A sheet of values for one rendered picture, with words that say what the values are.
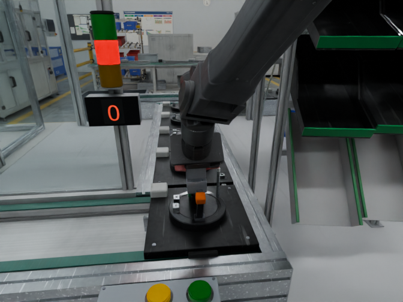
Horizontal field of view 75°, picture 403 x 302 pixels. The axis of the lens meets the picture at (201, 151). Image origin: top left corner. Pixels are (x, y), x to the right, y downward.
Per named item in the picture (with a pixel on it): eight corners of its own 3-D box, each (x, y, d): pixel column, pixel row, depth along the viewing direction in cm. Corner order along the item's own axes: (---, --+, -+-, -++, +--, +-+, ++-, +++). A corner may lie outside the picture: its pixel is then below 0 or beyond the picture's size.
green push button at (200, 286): (212, 307, 44) (213, 298, 43) (189, 308, 44) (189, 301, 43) (209, 286, 48) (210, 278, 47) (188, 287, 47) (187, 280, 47)
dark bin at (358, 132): (370, 138, 51) (390, 109, 45) (301, 136, 52) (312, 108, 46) (332, 62, 69) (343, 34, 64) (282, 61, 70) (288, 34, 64)
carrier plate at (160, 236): (258, 251, 56) (259, 243, 55) (144, 260, 53) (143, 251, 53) (234, 190, 78) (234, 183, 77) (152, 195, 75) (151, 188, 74)
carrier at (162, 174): (233, 187, 79) (235, 149, 74) (152, 192, 77) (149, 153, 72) (219, 154, 101) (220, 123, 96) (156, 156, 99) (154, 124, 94)
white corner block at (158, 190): (168, 203, 72) (167, 190, 70) (150, 204, 71) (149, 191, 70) (168, 193, 76) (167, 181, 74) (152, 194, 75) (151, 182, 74)
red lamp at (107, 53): (118, 64, 58) (115, 40, 56) (95, 65, 57) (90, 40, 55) (122, 62, 62) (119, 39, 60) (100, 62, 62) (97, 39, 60)
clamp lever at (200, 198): (204, 219, 58) (205, 199, 53) (195, 219, 58) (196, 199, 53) (202, 205, 61) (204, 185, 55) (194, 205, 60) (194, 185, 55)
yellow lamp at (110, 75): (120, 87, 60) (118, 65, 58) (98, 87, 59) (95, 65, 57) (124, 83, 64) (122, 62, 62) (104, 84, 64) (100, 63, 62)
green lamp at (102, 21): (115, 39, 56) (111, 14, 54) (90, 39, 55) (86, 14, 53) (119, 39, 60) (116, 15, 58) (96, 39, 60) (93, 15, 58)
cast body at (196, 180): (207, 193, 59) (206, 164, 56) (187, 194, 58) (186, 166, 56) (202, 175, 66) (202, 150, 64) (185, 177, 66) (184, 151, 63)
